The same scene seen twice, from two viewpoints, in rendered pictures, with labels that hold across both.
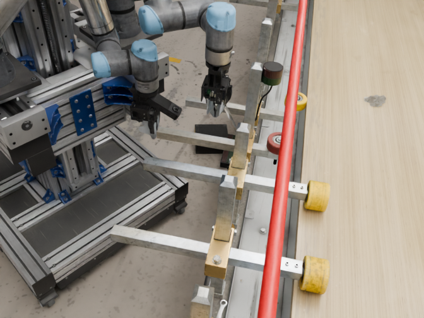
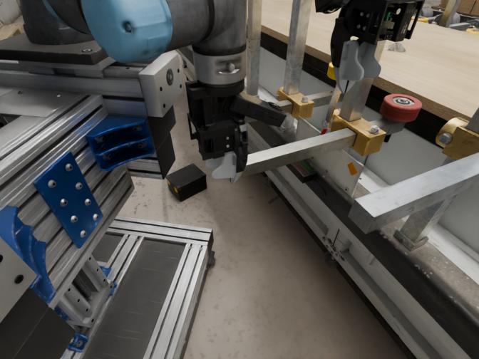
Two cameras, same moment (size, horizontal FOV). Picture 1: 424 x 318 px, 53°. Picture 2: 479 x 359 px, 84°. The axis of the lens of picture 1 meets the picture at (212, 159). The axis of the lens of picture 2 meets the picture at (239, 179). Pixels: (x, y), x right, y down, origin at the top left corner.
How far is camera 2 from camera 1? 1.08 m
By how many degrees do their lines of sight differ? 24
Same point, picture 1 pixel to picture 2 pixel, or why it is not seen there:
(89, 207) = (121, 330)
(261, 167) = not seen: hidden behind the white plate
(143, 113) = (228, 135)
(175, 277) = (260, 336)
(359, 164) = not seen: outside the picture
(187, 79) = not seen: hidden behind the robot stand
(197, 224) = (234, 266)
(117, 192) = (142, 287)
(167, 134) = (259, 162)
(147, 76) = (240, 34)
